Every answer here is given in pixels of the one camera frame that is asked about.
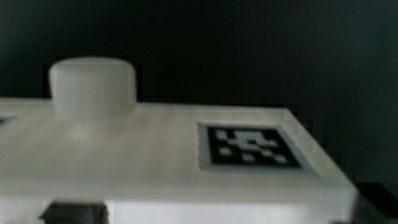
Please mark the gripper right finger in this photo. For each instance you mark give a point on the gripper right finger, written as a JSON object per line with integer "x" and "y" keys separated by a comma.
{"x": 375, "y": 205}

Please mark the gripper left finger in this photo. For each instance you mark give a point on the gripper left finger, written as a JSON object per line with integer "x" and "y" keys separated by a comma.
{"x": 75, "y": 213}

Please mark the white drawer box front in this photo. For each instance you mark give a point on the white drawer box front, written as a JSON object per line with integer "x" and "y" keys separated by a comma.
{"x": 183, "y": 164}

